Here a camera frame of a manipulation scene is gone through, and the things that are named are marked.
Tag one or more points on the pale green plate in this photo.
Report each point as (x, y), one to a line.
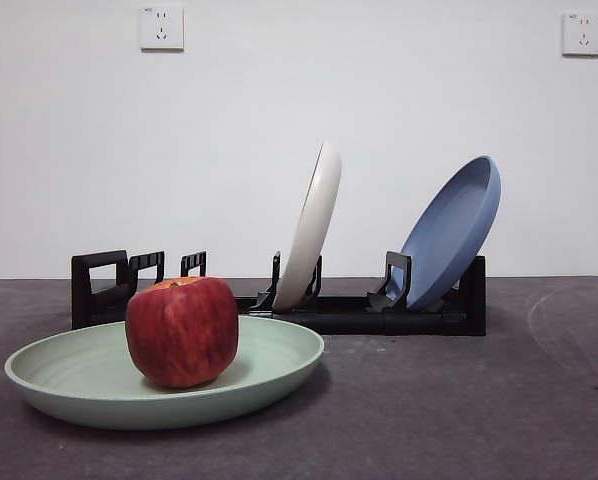
(279, 360)

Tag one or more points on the cream white plate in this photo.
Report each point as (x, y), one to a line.
(309, 225)

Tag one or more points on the blue plate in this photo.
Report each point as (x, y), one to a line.
(454, 225)

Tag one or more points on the black plate rack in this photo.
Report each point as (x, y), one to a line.
(359, 322)

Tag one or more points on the white wall socket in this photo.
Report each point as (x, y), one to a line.
(582, 34)
(161, 27)

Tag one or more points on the red apple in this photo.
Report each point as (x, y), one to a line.
(181, 335)

